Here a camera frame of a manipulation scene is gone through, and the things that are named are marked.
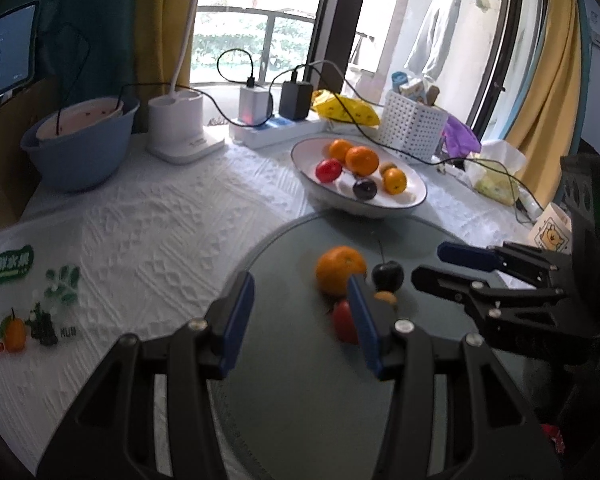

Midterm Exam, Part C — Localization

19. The teal curtain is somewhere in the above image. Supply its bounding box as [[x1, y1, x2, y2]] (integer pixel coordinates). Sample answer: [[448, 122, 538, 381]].
[[0, 0, 151, 111]]

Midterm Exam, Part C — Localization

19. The yellow wipes pack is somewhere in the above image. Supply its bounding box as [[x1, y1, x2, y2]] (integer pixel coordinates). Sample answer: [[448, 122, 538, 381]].
[[475, 170, 521, 206]]

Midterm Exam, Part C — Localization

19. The white power strip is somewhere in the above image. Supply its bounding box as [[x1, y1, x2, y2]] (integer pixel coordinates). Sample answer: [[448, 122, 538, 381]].
[[228, 115, 328, 150]]

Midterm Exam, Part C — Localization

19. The black charger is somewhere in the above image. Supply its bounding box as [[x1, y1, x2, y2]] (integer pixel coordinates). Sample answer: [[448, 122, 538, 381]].
[[279, 80, 314, 121]]

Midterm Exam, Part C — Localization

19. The small printed carton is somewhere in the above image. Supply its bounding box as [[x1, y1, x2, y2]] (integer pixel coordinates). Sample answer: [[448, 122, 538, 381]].
[[399, 79, 427, 106]]

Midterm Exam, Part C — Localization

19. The blue plastic basin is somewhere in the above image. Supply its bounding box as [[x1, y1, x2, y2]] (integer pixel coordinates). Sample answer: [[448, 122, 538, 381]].
[[20, 96, 141, 192]]

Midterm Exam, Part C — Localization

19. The white charger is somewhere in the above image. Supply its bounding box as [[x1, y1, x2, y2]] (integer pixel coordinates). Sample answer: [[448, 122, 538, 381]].
[[238, 85, 274, 126]]

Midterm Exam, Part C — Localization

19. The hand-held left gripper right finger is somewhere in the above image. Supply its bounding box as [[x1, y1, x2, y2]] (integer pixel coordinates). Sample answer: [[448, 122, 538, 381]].
[[346, 275, 563, 480]]

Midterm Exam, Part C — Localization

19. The yellow curtain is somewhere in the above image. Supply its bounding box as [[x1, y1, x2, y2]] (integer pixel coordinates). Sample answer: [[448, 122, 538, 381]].
[[505, 0, 592, 161], [135, 0, 211, 98]]

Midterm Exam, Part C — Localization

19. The white bowl with dark rim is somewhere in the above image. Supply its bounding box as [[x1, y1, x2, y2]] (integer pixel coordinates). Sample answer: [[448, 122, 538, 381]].
[[290, 136, 427, 218]]

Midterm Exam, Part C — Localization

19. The short black cable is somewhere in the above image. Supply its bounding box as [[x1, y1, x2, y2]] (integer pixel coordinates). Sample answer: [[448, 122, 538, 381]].
[[216, 49, 256, 89]]

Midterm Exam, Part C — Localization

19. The red plum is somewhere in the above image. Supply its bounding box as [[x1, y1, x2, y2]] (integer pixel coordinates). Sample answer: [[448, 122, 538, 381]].
[[332, 300, 359, 345]]

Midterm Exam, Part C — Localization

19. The round grey tray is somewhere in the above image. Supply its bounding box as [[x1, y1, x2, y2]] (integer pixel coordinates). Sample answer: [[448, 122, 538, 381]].
[[207, 210, 551, 480]]

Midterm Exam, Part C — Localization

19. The white cartoon bear mug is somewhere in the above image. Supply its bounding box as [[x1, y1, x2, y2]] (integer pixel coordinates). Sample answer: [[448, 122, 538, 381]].
[[530, 202, 574, 252]]

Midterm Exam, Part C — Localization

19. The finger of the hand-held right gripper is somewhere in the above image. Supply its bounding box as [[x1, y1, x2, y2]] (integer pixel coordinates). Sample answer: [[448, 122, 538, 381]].
[[437, 241, 573, 288], [411, 266, 600, 356]]

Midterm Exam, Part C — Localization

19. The white desk lamp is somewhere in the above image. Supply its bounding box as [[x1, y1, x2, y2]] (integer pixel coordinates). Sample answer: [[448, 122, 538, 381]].
[[146, 0, 227, 165]]

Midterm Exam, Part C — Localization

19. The white woven basket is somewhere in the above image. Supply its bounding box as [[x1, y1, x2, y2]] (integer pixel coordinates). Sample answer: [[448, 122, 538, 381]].
[[377, 91, 449, 162]]

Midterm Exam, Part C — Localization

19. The white tissue pack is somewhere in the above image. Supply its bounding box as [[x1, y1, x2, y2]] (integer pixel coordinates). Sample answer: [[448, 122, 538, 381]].
[[472, 139, 527, 181]]

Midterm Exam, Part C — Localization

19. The hanging grey garment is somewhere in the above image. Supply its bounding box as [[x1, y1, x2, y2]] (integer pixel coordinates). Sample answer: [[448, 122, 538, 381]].
[[404, 0, 464, 81]]

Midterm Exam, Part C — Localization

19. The tablet with dark screen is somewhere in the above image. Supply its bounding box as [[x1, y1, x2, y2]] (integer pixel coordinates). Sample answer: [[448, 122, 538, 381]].
[[0, 1, 40, 102]]

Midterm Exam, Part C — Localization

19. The purple cloth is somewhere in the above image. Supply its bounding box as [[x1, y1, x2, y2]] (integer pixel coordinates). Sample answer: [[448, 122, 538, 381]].
[[440, 115, 482, 158]]

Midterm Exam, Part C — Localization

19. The orange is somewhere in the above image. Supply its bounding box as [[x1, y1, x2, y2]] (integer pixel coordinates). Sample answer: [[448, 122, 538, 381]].
[[382, 167, 407, 196], [315, 246, 368, 297], [345, 145, 381, 177], [328, 139, 355, 162]]

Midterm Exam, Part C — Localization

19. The pink bowl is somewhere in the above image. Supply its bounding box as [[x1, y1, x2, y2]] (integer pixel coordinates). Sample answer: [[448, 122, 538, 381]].
[[36, 99, 126, 140]]

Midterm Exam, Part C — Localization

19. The yellow plastic bag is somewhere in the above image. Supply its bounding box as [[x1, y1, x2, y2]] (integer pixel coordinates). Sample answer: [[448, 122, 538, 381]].
[[312, 89, 381, 126]]

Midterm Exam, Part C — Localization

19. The cardboard box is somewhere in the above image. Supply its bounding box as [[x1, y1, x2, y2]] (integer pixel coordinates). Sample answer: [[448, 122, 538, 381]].
[[0, 80, 46, 238]]

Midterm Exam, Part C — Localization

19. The dark cherry with stem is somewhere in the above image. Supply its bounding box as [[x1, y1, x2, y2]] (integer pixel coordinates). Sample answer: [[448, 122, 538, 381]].
[[371, 234, 405, 292]]

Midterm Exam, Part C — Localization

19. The dark sliding door frame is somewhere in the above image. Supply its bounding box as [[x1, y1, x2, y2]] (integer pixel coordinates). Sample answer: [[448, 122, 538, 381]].
[[307, 0, 374, 67], [472, 0, 551, 141]]

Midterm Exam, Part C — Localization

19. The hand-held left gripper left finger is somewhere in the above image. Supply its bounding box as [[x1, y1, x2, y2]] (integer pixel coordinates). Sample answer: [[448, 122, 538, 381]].
[[36, 271, 256, 480]]

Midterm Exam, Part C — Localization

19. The long black cable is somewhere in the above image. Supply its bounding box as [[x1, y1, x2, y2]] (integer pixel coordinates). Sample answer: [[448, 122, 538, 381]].
[[270, 60, 537, 224]]

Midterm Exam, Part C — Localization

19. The balcony railing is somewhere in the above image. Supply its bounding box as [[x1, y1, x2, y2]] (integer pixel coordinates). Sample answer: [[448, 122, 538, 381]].
[[192, 4, 317, 86]]

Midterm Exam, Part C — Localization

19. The red apple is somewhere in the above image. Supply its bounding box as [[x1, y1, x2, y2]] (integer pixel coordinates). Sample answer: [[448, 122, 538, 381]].
[[315, 158, 343, 184]]

